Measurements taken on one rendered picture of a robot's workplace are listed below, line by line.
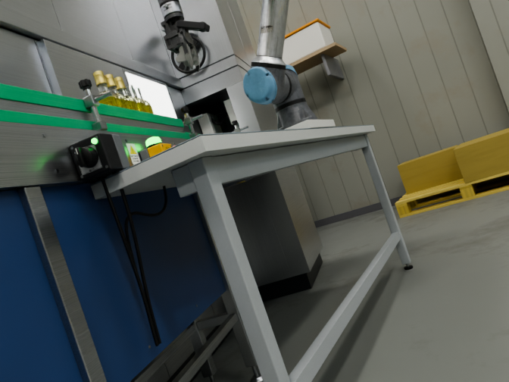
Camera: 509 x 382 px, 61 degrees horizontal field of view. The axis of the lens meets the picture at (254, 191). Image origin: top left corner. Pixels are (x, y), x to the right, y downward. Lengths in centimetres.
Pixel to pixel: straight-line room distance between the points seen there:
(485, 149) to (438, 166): 58
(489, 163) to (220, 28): 235
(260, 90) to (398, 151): 358
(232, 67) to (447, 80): 281
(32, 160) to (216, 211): 36
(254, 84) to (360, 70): 361
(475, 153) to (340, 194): 178
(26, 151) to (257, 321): 55
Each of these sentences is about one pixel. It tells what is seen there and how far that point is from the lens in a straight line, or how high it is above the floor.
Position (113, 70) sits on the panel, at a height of 129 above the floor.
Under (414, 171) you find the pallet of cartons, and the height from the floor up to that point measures 32.
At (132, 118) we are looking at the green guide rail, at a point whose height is 93.
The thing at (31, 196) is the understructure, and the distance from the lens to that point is 87.
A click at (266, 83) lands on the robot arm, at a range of 142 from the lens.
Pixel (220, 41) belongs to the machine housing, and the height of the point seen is 150.
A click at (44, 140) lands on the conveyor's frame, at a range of 95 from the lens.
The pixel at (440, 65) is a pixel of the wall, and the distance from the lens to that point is 487.
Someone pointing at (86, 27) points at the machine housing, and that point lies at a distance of 200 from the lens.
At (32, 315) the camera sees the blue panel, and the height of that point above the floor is 54.
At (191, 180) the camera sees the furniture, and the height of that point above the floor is 68.
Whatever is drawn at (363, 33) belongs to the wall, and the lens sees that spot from 504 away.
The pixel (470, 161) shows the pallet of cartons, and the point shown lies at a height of 29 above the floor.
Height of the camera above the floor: 61
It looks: 1 degrees up
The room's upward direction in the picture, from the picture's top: 19 degrees counter-clockwise
